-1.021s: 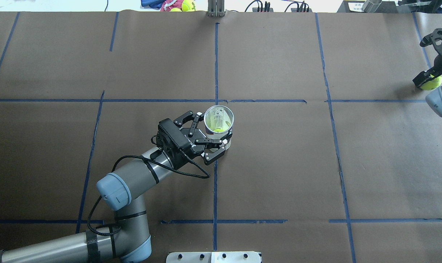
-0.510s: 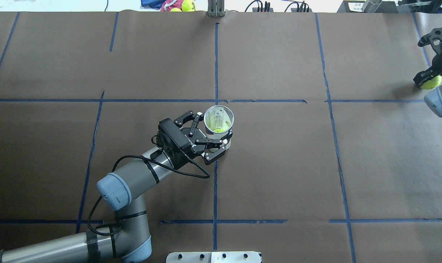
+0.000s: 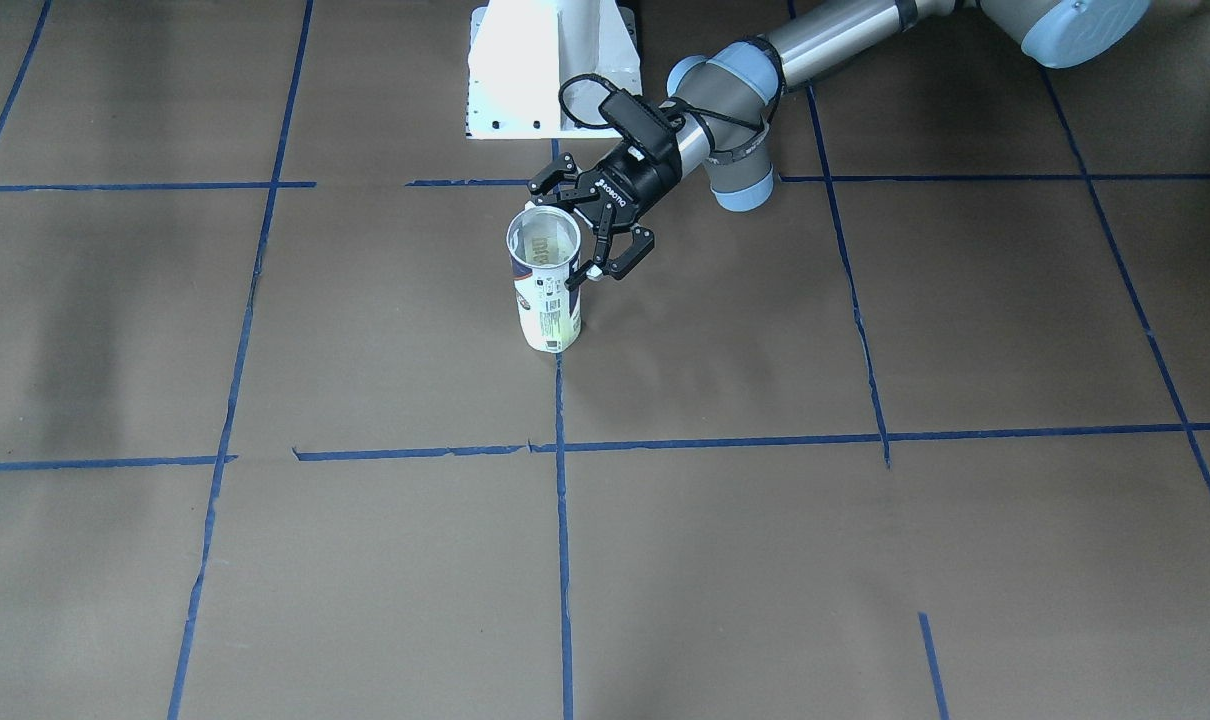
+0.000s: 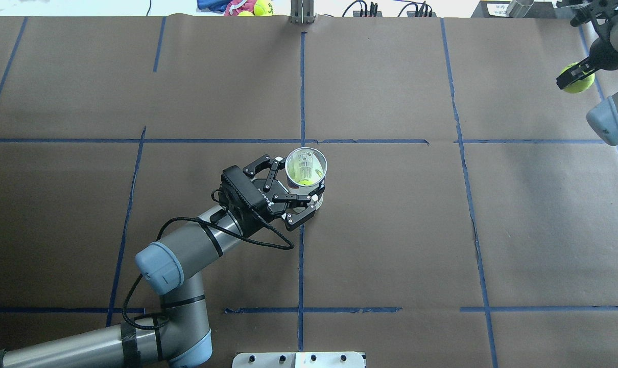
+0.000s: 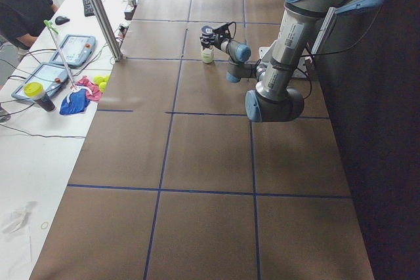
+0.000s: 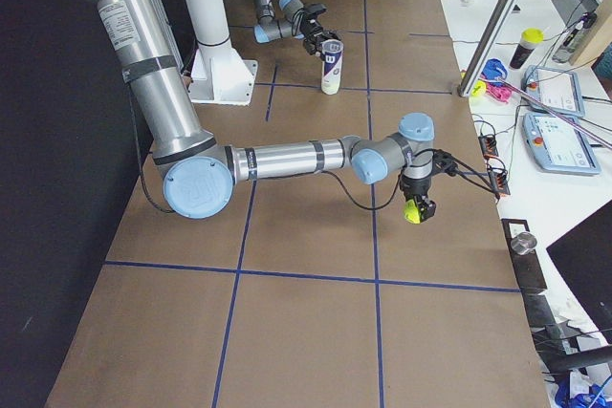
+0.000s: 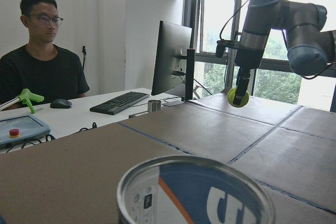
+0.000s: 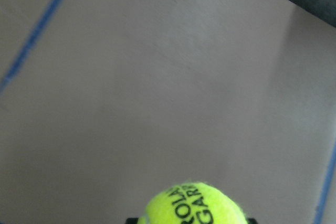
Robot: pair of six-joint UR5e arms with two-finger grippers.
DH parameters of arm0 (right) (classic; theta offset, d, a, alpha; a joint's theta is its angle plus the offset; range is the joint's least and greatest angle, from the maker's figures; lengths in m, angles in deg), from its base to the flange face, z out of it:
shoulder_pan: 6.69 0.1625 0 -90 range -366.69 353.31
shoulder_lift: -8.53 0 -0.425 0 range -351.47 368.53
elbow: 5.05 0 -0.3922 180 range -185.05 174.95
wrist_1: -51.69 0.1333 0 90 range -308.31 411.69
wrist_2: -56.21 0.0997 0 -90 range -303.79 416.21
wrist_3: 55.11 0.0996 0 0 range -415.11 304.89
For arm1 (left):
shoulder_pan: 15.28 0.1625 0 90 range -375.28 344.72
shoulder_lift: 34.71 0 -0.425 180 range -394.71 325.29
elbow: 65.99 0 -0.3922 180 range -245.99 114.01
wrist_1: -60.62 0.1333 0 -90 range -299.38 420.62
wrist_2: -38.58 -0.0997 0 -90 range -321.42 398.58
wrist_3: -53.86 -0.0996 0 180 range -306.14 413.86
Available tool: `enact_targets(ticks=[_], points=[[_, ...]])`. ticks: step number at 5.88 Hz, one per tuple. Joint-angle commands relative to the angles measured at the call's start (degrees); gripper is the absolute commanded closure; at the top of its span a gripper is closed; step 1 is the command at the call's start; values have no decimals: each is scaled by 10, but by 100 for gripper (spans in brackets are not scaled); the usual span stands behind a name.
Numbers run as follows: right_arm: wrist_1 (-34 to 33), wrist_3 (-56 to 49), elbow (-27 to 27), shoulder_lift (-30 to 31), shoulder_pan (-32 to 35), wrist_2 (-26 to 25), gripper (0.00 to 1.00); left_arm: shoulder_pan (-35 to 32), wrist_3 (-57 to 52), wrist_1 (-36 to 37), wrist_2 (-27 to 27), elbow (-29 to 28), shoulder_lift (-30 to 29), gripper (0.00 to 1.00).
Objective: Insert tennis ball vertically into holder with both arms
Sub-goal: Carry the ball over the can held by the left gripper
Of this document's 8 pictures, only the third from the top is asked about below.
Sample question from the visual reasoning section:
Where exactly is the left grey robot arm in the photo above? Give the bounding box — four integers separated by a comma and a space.
529, 1, 963, 290

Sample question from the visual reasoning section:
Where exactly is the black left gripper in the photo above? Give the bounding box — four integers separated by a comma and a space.
528, 138, 682, 290

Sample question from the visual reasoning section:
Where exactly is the clear plastic tennis ball can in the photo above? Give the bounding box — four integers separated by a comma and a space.
506, 202, 582, 355

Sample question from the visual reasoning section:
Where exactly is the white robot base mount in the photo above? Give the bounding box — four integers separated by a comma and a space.
465, 1, 643, 140

